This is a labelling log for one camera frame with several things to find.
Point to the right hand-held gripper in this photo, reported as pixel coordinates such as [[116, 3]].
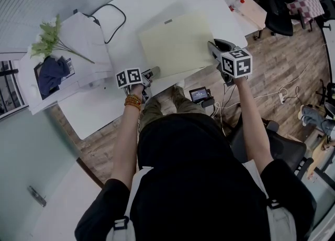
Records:
[[236, 63]]

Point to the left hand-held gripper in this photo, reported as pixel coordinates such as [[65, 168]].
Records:
[[128, 77]]

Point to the pale yellow object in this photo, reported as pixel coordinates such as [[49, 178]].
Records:
[[175, 43]]

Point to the person's left forearm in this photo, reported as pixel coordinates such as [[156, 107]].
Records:
[[125, 140]]

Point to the person's right forearm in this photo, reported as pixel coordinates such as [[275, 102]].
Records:
[[252, 119]]

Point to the person's white shoe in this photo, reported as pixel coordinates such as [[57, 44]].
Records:
[[179, 84]]

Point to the person's olive trouser legs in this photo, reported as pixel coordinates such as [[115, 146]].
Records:
[[183, 102]]

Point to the red-capped bottle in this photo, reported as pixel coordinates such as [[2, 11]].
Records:
[[237, 4]]

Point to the small black screen device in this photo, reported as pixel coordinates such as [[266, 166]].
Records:
[[200, 95]]

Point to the black office chair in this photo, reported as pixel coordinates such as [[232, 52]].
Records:
[[285, 1]]

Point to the pink checked cloth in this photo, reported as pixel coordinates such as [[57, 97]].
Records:
[[307, 5]]

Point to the dark blue cloth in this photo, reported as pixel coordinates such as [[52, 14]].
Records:
[[52, 76]]

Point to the artificial white flower bunch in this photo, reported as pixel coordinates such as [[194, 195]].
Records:
[[49, 39]]

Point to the black mesh chair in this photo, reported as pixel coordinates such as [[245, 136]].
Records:
[[280, 145]]

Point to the person's black shirt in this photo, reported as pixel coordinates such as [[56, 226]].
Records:
[[193, 182]]

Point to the white harness vest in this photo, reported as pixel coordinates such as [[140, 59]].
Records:
[[141, 195]]

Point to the framed black-and-white picture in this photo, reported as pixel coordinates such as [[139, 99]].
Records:
[[10, 90]]

